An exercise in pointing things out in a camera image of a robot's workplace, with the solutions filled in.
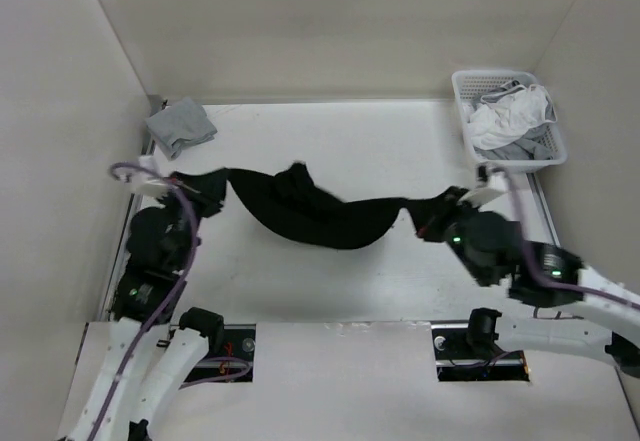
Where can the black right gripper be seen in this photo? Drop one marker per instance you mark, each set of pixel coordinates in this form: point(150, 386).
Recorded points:
point(429, 227)

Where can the white tank top in basket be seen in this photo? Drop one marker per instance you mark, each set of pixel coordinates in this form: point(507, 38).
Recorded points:
point(505, 116)

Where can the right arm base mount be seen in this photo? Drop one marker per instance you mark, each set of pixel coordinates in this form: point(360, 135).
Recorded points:
point(457, 360)

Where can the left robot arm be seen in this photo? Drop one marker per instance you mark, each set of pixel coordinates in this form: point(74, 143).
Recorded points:
point(134, 389)

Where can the folded grey tank top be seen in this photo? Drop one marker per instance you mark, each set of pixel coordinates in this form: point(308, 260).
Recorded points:
point(180, 126)

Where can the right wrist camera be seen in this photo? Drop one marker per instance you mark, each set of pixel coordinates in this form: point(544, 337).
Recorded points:
point(490, 185)

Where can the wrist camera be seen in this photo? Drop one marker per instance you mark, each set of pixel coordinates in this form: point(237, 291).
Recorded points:
point(490, 185)
point(146, 185)

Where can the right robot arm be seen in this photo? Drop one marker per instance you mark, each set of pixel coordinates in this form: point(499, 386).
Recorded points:
point(602, 318)

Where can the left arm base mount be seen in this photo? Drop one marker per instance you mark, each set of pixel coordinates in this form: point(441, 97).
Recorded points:
point(232, 359)

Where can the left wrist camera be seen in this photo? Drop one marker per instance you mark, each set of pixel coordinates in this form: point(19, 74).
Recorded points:
point(146, 185)

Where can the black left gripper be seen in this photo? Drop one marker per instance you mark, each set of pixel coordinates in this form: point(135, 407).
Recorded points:
point(208, 189)

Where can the white plastic basket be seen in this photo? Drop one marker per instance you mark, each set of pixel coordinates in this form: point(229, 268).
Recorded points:
point(468, 84)

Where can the black tank top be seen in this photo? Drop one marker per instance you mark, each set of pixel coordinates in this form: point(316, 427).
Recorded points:
point(292, 206)

